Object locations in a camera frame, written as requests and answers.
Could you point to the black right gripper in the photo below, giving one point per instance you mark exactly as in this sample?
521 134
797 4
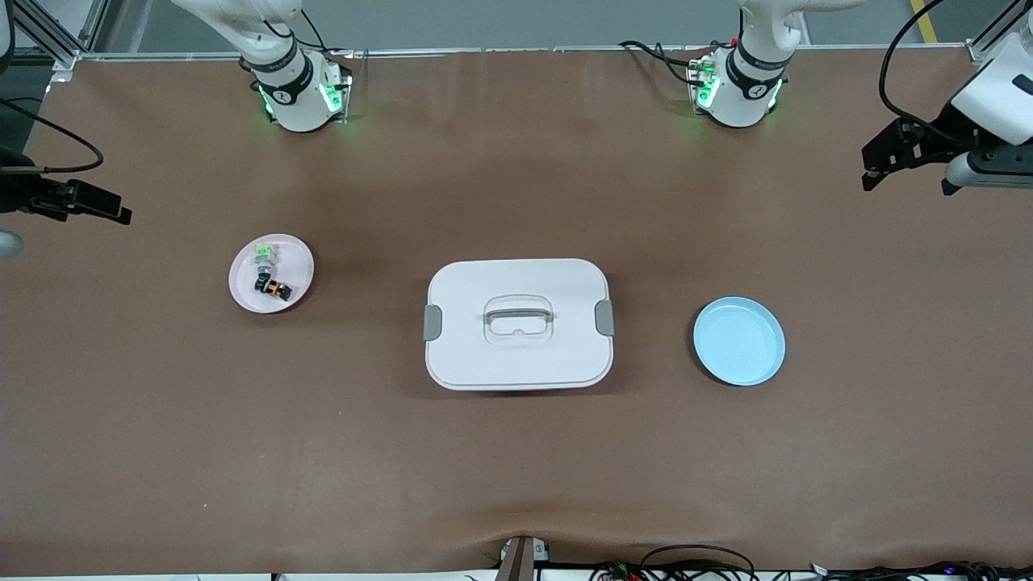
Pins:
18 194

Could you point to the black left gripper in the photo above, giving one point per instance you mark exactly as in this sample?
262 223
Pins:
946 131

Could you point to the orange and black switch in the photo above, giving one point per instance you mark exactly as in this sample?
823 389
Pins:
274 287

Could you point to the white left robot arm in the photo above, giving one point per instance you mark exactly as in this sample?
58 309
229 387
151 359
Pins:
750 89

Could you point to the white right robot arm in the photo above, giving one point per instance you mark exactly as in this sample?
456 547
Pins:
294 105

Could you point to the yellow floor tape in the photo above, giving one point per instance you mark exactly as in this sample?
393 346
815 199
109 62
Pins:
925 20

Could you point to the pink round plate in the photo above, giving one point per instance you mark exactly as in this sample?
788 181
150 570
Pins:
294 262

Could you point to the light blue round plate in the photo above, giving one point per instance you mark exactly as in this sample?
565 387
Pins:
738 341

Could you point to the white lidded box grey latches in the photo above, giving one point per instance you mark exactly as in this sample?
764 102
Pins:
518 324

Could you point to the brown table mat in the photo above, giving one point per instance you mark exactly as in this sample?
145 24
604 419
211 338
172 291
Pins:
516 468

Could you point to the aluminium frame profile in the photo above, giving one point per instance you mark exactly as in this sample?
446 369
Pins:
997 32
48 32

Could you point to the green and grey switch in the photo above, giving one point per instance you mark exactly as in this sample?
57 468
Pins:
265 257

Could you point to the metal table edge bracket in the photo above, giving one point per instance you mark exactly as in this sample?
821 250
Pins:
520 559

